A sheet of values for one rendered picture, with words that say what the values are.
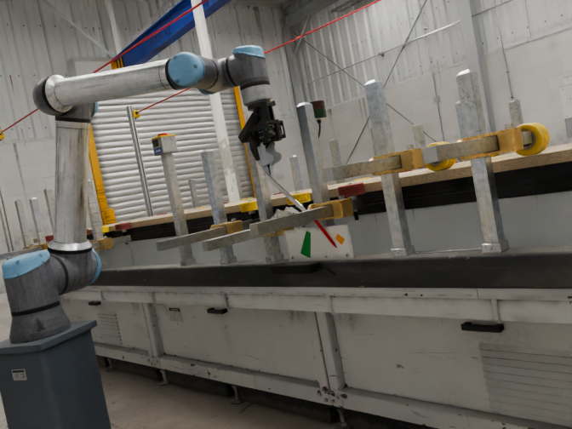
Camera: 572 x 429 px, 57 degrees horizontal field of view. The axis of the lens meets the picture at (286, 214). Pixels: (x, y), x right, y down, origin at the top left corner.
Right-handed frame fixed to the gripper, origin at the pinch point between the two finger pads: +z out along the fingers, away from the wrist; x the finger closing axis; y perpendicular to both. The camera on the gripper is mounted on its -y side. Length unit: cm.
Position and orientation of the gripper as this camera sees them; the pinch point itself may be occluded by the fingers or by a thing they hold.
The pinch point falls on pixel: (266, 171)
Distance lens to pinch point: 160.8
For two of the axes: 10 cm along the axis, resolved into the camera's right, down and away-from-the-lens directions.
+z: 1.9, 9.8, 0.5
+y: 6.9, -1.0, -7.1
